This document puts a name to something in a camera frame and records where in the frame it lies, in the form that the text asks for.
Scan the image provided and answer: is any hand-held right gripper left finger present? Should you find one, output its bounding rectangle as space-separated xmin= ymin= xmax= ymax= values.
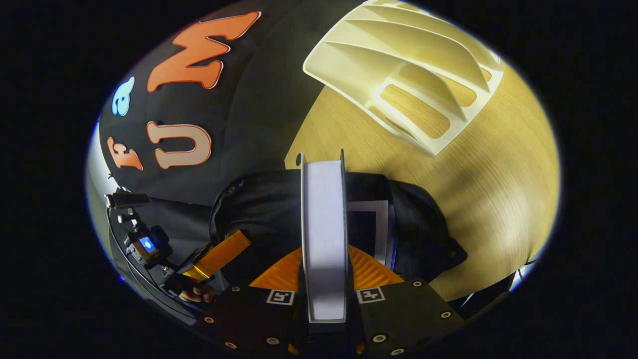
xmin=197 ymin=247 xmax=306 ymax=357

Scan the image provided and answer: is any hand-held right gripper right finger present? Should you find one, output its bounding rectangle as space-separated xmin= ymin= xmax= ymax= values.
xmin=345 ymin=245 xmax=462 ymax=357

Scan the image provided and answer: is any black schoolbag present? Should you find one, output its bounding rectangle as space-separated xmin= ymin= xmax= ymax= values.
xmin=209 ymin=170 xmax=468 ymax=287

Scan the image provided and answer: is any blue cover book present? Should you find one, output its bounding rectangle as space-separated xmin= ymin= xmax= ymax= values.
xmin=346 ymin=199 xmax=398 ymax=267

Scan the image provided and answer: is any black spine book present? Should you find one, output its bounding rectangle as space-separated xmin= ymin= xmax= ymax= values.
xmin=300 ymin=149 xmax=348 ymax=325

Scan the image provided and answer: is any white bookshelf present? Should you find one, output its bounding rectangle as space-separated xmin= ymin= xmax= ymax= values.
xmin=303 ymin=0 xmax=506 ymax=157

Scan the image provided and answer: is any black backdrop cloth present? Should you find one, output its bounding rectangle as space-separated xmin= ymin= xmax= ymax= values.
xmin=97 ymin=0 xmax=372 ymax=300

